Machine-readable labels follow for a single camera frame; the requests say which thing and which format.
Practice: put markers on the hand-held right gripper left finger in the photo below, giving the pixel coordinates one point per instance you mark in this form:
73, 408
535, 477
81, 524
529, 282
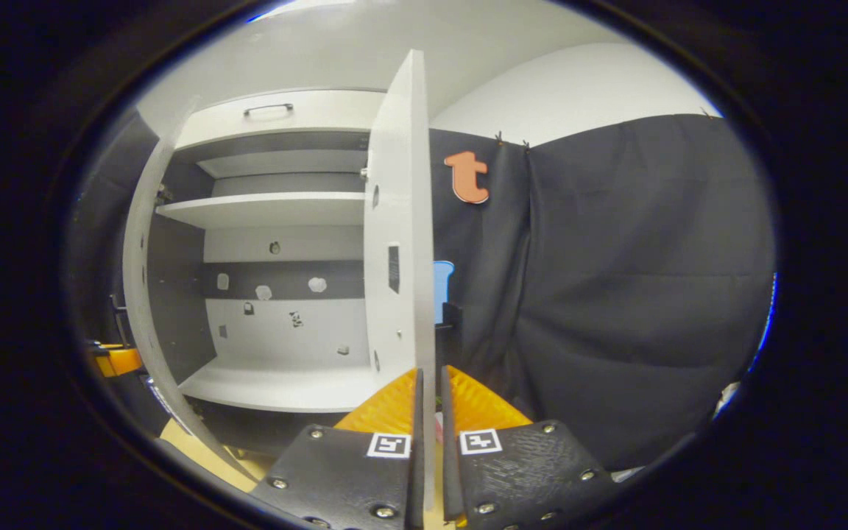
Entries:
417, 478

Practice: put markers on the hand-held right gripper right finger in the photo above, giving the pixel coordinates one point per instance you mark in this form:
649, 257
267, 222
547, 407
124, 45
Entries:
447, 478

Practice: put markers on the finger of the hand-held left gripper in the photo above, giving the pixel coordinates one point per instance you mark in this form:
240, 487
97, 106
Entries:
121, 361

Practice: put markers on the camera sticker shoe cabinet door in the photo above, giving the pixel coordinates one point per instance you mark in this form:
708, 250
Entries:
135, 294

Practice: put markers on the headphone sticker shoe cabinet door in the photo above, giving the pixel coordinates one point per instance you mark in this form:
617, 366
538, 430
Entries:
402, 221

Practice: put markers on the white double-door shoe cabinet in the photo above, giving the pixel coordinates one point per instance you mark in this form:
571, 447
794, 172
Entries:
321, 110

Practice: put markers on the white cabinet shelf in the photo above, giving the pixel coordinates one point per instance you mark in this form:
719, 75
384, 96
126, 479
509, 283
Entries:
262, 210

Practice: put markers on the black backdrop cloth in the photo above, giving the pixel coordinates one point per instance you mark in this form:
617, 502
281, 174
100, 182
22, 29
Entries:
615, 294
96, 243

